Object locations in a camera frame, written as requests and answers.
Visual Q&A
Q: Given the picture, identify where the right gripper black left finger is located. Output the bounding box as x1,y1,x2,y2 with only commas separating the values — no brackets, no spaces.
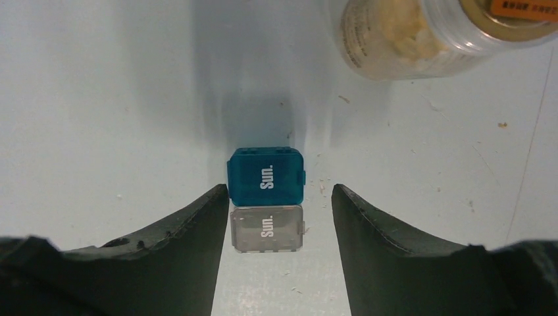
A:
1,184,229,315

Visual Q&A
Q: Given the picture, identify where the teal and clear pill box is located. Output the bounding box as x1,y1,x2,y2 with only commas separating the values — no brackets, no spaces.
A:
227,147,306,253

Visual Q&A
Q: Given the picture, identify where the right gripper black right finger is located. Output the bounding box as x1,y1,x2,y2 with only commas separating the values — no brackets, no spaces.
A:
332,184,557,315

